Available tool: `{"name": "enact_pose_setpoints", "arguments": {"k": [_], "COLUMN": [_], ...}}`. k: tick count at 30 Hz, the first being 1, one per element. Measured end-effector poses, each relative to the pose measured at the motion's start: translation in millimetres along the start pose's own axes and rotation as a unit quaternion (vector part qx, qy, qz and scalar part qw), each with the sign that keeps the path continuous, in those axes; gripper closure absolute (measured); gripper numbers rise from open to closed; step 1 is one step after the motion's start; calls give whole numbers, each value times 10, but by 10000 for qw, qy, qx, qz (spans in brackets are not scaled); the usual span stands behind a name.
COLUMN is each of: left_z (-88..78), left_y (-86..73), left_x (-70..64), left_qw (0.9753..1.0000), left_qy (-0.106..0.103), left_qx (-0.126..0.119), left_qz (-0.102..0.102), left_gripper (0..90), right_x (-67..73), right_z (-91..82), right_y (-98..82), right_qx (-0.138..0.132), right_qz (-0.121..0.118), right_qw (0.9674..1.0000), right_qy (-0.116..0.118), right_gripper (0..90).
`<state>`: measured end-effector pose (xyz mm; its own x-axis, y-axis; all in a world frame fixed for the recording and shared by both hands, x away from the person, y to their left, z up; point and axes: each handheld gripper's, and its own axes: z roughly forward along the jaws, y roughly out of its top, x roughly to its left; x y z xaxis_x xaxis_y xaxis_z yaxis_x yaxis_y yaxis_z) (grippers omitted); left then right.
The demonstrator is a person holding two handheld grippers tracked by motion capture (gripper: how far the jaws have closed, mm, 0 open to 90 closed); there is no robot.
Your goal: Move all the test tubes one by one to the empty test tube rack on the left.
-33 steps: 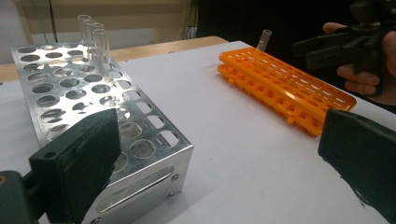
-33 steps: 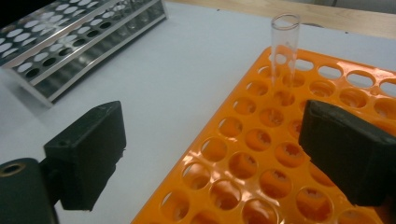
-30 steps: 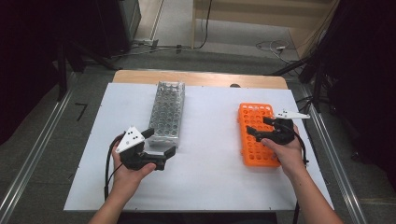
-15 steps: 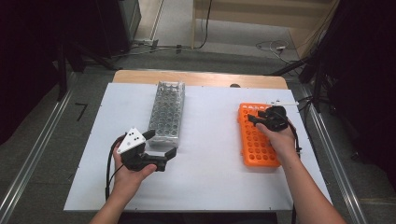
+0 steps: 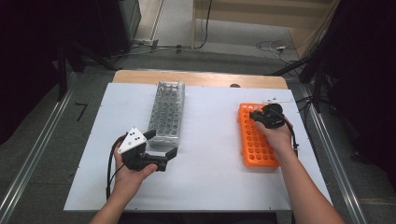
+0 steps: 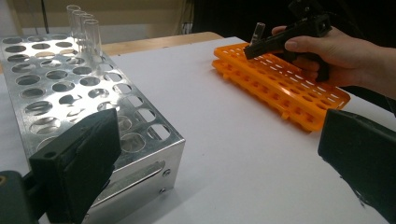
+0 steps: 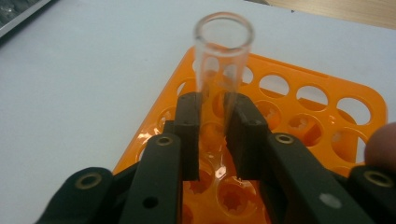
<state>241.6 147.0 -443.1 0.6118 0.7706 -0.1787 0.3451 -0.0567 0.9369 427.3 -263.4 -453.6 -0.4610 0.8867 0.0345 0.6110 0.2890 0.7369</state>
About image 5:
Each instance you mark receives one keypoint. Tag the orange plastic test tube rack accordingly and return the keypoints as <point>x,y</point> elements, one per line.
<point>249,146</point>

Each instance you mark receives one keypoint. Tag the person's left hand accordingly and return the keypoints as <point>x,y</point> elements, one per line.
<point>129,180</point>

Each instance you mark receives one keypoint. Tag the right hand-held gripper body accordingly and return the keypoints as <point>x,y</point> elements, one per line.
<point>274,116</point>

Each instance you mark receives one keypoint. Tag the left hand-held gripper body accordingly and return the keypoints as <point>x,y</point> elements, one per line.
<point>132,141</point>

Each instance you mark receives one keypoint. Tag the dark cabinet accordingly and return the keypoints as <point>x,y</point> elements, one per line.
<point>121,25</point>

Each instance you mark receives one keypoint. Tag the white board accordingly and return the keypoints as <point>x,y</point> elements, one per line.
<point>211,168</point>

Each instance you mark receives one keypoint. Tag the metal floor rail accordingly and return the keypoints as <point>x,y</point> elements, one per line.
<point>34,149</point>
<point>336,161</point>

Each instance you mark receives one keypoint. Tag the wooden table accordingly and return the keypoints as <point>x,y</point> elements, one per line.
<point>199,78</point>

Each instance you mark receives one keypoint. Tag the dark curtain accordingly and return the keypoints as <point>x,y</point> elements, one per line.
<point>367,77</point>

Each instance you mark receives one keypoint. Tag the clear test tube rack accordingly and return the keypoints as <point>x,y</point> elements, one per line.
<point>166,109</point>

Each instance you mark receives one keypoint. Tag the black metal stand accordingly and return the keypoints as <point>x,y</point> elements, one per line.
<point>63,68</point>
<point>316,81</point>

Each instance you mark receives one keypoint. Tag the person's right hand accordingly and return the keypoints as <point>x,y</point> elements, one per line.
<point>278,140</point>

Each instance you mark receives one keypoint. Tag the light wooden furniture frame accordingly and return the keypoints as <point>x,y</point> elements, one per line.
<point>249,18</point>

